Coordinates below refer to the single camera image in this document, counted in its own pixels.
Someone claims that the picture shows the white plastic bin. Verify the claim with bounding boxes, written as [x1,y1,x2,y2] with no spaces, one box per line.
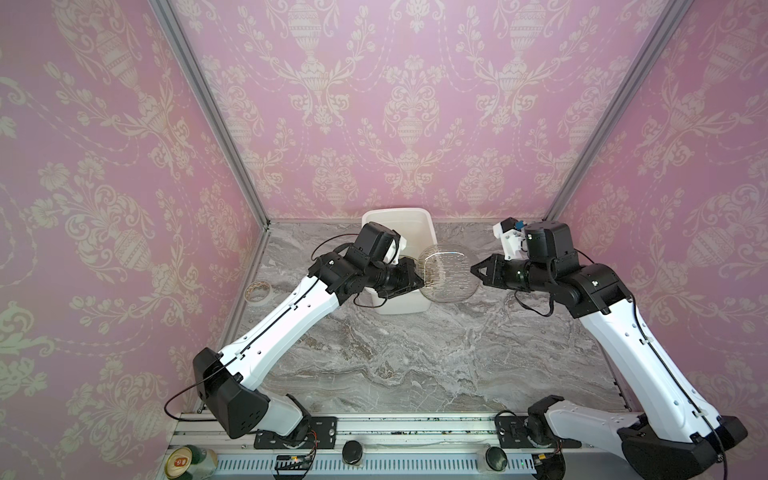
[361,207,437,316]

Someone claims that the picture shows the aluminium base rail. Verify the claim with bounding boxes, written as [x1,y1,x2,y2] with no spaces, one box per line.
[158,411,637,479]

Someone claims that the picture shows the clear glass plate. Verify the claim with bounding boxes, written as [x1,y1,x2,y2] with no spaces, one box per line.
[417,244,480,303]

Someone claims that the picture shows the left black knob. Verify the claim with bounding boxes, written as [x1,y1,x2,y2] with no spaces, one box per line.
[342,440,364,467]

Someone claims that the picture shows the black knob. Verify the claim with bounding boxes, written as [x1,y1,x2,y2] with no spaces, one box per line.
[342,440,364,467]
[479,446,508,473]

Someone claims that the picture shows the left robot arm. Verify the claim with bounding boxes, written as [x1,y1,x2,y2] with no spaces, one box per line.
[190,222,424,444]

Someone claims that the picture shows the right black knob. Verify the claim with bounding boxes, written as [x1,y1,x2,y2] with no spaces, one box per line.
[479,446,508,473]

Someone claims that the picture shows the green can bottle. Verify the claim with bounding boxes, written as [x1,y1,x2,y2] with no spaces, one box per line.
[164,445,219,480]

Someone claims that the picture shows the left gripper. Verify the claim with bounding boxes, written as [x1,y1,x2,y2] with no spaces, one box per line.
[365,254,428,297]

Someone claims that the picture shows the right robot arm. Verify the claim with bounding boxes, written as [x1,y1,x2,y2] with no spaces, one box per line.
[470,218,748,479]

